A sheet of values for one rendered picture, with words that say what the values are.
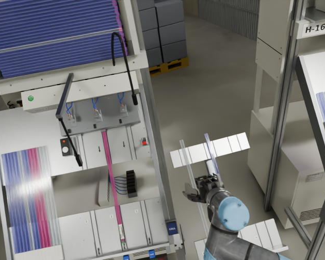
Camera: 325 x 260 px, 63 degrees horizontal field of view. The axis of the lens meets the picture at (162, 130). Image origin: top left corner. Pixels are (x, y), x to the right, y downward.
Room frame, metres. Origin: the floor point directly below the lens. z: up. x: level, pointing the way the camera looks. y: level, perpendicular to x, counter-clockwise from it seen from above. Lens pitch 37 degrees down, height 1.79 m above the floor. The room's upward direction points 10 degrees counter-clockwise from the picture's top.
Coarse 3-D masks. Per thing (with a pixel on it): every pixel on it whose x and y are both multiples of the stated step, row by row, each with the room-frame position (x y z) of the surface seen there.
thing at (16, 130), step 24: (0, 120) 1.05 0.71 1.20; (24, 120) 1.04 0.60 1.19; (48, 120) 1.03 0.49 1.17; (144, 120) 0.99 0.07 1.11; (0, 144) 0.98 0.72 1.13; (24, 144) 0.97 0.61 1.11; (48, 144) 0.96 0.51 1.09; (96, 144) 0.94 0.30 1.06; (120, 144) 0.93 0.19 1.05; (72, 168) 0.88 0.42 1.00
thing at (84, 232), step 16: (112, 208) 0.75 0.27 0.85; (128, 208) 0.74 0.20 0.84; (144, 208) 0.73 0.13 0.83; (160, 208) 0.73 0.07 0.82; (64, 224) 0.72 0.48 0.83; (80, 224) 0.71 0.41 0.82; (96, 224) 0.71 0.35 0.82; (112, 224) 0.70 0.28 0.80; (128, 224) 0.69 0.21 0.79; (144, 224) 0.69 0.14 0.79; (160, 224) 0.68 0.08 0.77; (64, 240) 0.68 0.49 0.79; (80, 240) 0.67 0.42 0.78; (96, 240) 0.66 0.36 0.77; (112, 240) 0.66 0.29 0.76; (128, 240) 0.65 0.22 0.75; (144, 240) 0.64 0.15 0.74; (160, 240) 0.64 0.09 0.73; (64, 256) 0.63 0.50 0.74; (80, 256) 0.62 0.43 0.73; (96, 256) 0.61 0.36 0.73
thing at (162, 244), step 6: (144, 246) 0.63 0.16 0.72; (150, 246) 0.62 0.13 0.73; (156, 246) 0.61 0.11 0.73; (162, 246) 0.61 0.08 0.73; (120, 252) 0.61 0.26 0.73; (126, 252) 0.61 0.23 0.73; (132, 252) 0.60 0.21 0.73; (90, 258) 0.61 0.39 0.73; (96, 258) 0.60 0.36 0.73; (102, 258) 0.60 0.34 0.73
